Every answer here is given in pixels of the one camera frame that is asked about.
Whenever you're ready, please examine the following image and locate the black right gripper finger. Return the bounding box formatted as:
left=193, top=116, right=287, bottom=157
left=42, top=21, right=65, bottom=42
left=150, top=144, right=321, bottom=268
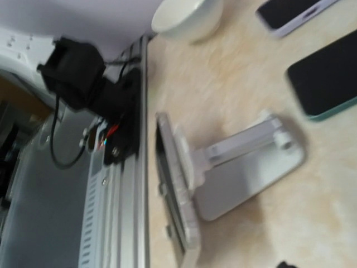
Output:
left=276, top=261, right=297, bottom=268

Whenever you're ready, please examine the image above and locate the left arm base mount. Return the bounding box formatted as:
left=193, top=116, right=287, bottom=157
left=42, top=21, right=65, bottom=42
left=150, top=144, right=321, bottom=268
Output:
left=90, top=68, right=142, bottom=165

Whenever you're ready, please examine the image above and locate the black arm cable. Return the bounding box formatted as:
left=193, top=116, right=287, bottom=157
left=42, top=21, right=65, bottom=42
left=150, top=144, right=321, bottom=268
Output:
left=49, top=60, right=132, bottom=170

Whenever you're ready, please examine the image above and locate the front aluminium rail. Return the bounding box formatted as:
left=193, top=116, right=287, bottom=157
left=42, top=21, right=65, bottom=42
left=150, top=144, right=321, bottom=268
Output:
left=1, top=36, right=149, bottom=267

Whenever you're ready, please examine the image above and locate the silver folding phone stand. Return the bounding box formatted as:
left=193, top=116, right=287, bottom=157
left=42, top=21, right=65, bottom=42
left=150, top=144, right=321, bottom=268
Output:
left=173, top=110, right=306, bottom=221

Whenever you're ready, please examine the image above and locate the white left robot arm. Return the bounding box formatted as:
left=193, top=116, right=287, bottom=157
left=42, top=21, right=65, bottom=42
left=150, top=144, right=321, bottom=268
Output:
left=1, top=27, right=107, bottom=111

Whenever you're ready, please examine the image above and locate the white ceramic bowl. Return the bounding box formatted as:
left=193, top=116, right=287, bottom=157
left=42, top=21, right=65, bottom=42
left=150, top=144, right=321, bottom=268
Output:
left=151, top=0, right=224, bottom=43

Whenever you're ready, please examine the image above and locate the phone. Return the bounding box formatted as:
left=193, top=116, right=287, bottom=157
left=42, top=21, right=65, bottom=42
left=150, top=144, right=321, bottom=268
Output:
left=255, top=0, right=337, bottom=37
left=155, top=112, right=201, bottom=252
left=286, top=31, right=356, bottom=122

